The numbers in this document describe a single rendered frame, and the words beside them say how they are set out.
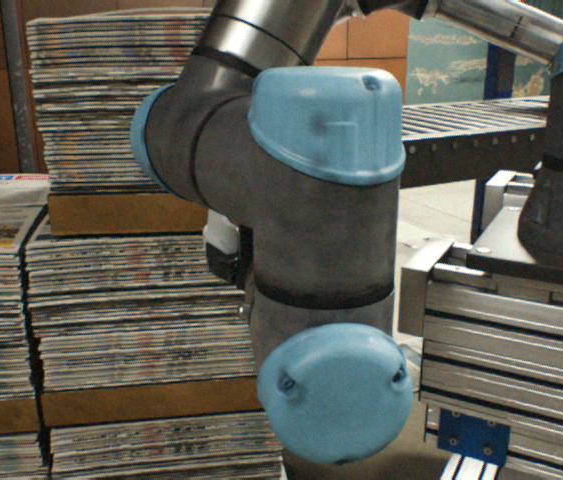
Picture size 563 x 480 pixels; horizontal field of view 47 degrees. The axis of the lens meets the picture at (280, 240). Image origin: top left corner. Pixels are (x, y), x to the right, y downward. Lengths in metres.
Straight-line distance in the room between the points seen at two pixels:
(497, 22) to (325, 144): 1.07
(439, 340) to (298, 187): 0.55
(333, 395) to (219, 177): 0.13
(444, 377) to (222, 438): 0.28
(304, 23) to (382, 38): 4.95
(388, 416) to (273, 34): 0.23
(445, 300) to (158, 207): 0.35
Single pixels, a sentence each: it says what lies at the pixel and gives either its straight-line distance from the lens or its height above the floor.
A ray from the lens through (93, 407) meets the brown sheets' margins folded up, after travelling 0.81.
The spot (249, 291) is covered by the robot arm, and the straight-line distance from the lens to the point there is 0.43.
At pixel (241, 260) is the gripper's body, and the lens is 0.51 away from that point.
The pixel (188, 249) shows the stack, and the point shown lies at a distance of 0.73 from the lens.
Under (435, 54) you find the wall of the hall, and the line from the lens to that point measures 5.84.
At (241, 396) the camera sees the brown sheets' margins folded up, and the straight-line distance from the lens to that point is 0.81.
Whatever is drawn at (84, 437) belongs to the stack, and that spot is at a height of 0.58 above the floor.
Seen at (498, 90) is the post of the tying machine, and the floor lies 0.82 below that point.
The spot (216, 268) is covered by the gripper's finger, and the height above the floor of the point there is 0.86.
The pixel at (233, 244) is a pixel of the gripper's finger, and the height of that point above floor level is 0.87.
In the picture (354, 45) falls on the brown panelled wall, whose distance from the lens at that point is 5.24.
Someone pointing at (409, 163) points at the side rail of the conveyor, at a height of 0.74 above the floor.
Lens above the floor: 1.05
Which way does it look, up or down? 18 degrees down
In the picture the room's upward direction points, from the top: straight up
